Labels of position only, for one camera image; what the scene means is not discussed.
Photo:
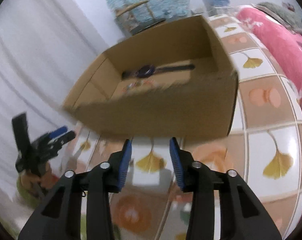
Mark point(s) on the person's left hand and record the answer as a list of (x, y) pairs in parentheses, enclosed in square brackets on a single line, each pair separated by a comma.
[(49, 177)]

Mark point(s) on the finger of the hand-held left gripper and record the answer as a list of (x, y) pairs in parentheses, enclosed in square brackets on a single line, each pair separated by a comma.
[(58, 131), (67, 137)]

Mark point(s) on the pink floral blanket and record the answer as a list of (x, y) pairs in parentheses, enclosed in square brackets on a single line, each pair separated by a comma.
[(278, 42)]

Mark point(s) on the black smartwatch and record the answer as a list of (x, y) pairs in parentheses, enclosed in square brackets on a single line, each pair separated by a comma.
[(146, 71)]

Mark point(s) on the grey green pillow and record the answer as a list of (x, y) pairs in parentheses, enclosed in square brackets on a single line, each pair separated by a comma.
[(278, 12)]

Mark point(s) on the green plush cloth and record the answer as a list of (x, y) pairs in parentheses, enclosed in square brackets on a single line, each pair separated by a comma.
[(28, 197)]

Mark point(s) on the wooden chair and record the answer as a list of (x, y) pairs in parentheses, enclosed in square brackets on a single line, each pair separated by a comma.
[(136, 6)]

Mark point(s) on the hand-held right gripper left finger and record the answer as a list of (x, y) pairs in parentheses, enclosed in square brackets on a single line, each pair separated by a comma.
[(126, 165)]

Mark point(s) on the white curtain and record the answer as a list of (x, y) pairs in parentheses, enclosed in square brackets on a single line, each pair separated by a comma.
[(40, 55)]

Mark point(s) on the brown cardboard box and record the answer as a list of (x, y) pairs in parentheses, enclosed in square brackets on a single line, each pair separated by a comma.
[(166, 110)]

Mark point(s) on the tile print table cover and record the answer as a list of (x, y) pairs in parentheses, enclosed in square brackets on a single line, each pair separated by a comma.
[(261, 130)]

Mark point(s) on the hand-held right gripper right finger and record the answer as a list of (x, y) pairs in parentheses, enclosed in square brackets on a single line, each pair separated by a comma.
[(177, 165)]

